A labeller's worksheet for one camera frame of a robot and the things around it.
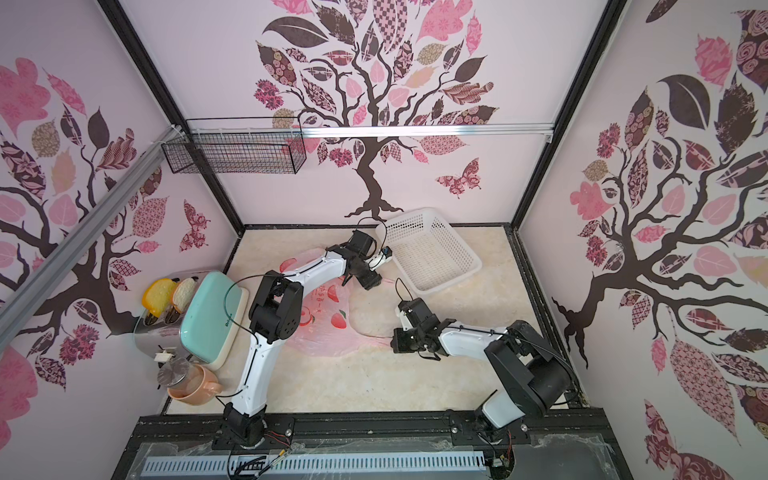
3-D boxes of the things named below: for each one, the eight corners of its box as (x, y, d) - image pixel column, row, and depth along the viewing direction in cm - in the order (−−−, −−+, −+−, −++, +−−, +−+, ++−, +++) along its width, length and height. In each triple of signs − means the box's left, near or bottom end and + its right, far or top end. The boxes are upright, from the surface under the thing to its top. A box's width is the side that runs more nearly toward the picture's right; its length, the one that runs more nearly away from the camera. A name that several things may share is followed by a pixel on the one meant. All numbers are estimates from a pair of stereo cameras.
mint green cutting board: (205, 368, 86) (168, 343, 72) (234, 297, 102) (208, 265, 88) (228, 368, 86) (196, 343, 72) (254, 297, 102) (231, 265, 88)
